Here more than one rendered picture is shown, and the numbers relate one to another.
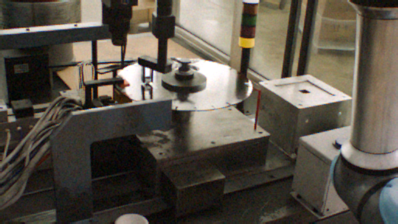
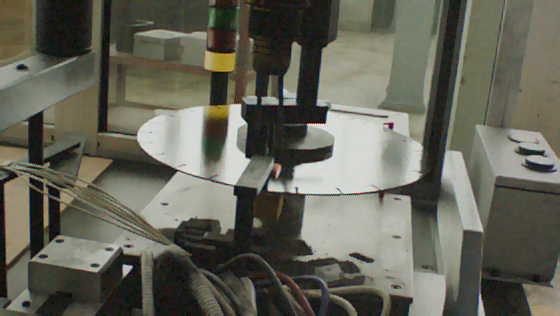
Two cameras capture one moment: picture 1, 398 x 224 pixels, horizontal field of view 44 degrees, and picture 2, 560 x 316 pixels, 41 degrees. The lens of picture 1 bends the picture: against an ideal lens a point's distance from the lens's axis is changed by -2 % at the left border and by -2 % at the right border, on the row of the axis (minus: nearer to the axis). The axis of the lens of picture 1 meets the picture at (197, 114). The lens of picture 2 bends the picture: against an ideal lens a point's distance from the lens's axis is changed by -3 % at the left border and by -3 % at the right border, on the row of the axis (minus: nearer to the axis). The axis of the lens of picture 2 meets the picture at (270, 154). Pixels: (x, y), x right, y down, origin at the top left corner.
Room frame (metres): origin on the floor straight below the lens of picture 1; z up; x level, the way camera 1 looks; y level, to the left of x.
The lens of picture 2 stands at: (0.65, 0.70, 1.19)
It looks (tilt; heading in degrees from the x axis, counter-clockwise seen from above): 17 degrees down; 308
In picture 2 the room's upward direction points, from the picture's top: 5 degrees clockwise
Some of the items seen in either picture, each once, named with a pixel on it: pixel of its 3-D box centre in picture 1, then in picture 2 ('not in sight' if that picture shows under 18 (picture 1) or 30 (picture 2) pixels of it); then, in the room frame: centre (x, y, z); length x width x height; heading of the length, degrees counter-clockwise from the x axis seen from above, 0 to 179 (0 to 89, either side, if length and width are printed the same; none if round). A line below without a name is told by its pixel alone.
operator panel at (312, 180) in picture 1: (355, 165); (511, 198); (1.01, -0.38, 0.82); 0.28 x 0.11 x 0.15; 120
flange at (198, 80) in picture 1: (184, 76); (286, 130); (1.14, 0.04, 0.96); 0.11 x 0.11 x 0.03
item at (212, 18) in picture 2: (249, 19); (223, 16); (1.40, -0.13, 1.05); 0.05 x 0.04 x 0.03; 30
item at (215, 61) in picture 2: (246, 40); (220, 59); (1.40, -0.13, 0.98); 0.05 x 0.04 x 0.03; 30
